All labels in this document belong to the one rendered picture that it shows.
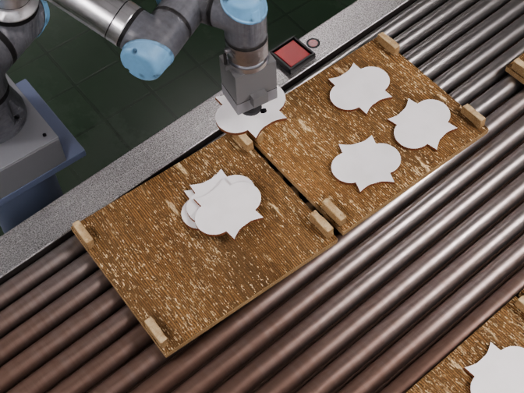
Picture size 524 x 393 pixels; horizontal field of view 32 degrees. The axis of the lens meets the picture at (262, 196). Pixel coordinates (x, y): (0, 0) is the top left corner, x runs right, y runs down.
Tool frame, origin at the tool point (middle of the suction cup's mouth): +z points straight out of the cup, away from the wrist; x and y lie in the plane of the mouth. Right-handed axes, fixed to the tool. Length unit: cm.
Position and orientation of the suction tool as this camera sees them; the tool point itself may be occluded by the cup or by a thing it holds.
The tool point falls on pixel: (250, 111)
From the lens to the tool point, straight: 179.1
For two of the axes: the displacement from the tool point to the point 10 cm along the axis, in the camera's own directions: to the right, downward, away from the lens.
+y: 8.8, -4.1, 2.4
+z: 0.3, 5.5, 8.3
